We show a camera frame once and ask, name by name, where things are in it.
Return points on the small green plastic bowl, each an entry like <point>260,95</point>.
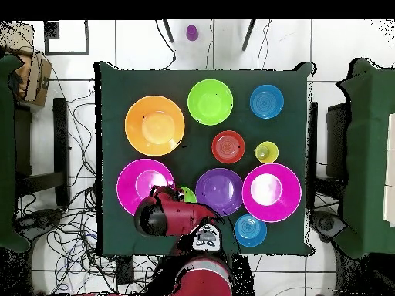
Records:
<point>189,195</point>

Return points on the pink plastic bowl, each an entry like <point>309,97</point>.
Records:
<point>129,185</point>
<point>271,209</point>

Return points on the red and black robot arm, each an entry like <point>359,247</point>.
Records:
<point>185,215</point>

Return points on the red plastic bowl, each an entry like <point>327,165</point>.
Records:
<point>228,146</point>

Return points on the purple plastic bowl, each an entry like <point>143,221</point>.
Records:
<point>219,191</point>

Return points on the orange plastic bowl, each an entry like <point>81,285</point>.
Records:
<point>154,125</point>

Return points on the large green plastic bowl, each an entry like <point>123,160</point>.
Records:
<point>210,102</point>

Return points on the yellow plastic cup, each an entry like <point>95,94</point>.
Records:
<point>267,152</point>

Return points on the blue plastic bowl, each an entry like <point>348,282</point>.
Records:
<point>250,230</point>
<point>266,101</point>

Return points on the dark green table cloth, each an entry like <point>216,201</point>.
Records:
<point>139,80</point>

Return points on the purple plastic cup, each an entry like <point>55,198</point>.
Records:
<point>191,33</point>

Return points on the black tripod leg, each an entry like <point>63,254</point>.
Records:
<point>248,34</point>
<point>168,30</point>

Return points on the black stand base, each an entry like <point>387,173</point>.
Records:
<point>40,220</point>
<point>327,224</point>

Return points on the green cloth side table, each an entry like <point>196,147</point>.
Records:
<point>6,154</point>
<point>370,154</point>

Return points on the cardboard box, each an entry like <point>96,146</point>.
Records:
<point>37,80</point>

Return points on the white box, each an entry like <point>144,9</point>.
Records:
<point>390,185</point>

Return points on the black chair frame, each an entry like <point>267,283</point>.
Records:
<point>60,138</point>

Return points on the black square frame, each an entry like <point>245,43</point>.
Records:
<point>87,37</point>

